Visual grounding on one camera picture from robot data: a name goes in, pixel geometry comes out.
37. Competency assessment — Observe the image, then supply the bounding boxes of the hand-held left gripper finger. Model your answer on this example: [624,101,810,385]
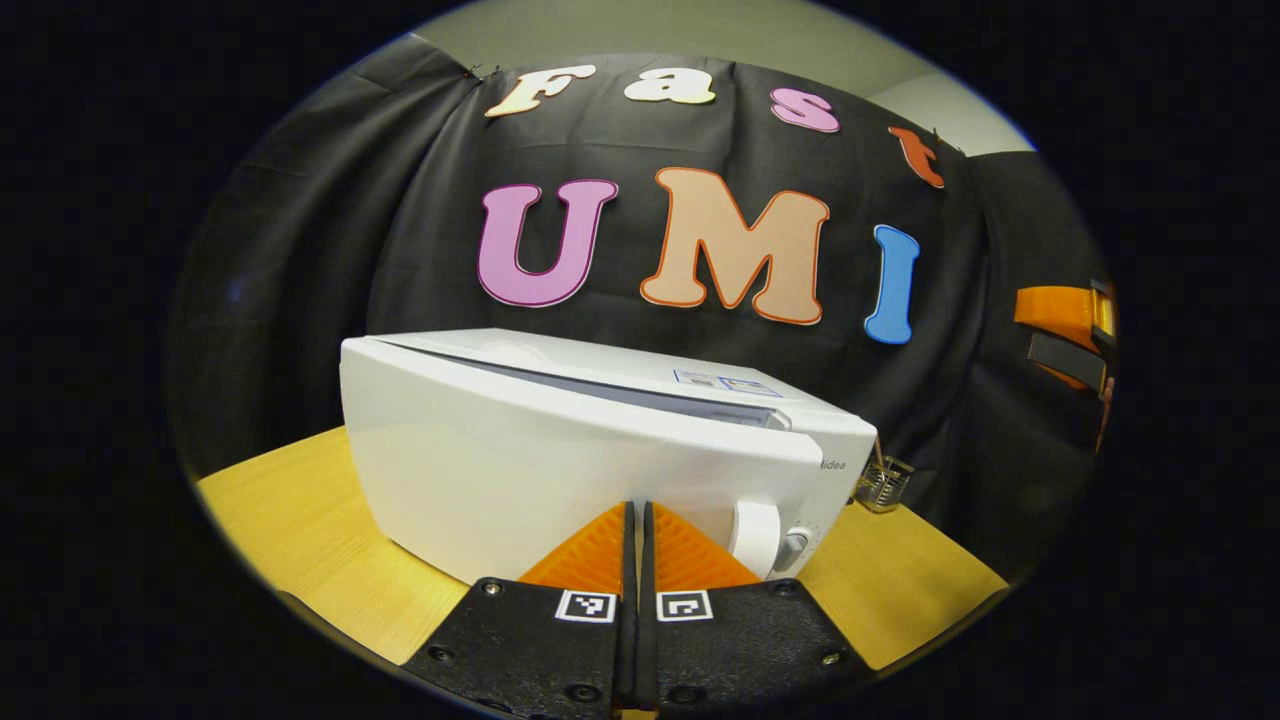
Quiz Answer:
[640,500,873,719]
[405,500,639,720]

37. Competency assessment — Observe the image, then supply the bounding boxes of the white microwave oven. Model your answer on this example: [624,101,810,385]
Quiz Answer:
[340,328,879,586]

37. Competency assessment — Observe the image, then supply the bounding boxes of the clear glass cup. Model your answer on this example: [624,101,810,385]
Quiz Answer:
[855,455,916,514]

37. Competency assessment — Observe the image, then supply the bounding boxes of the black backdrop cloth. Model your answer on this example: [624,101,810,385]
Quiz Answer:
[165,35,1116,581]

